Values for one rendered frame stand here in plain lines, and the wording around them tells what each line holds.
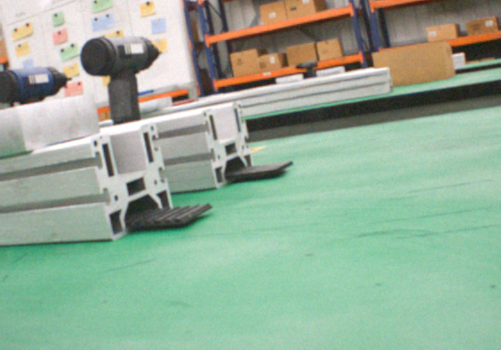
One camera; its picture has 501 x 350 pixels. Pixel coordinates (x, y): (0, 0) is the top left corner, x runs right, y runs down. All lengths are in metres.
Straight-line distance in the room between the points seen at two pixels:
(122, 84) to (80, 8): 3.26
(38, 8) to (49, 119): 3.87
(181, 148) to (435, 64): 1.88
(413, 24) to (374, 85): 8.95
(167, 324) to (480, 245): 0.16
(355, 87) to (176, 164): 1.44
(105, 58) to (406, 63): 1.75
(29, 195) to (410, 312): 0.39
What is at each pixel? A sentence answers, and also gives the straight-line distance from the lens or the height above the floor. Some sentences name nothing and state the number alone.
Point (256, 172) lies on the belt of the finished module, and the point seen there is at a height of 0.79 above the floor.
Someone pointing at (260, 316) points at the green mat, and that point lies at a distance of 0.28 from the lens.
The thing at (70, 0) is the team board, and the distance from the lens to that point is 4.23.
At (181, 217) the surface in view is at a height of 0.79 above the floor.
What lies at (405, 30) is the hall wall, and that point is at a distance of 11.06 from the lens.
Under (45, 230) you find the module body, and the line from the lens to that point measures 0.55.
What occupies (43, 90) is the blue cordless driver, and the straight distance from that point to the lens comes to 1.13.
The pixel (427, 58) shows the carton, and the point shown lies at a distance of 2.47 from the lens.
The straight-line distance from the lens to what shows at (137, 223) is 0.51.
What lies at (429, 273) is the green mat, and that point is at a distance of 0.29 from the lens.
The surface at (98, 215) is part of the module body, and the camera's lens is 0.51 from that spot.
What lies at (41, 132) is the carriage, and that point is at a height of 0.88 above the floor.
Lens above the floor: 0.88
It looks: 7 degrees down
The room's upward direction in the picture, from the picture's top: 11 degrees counter-clockwise
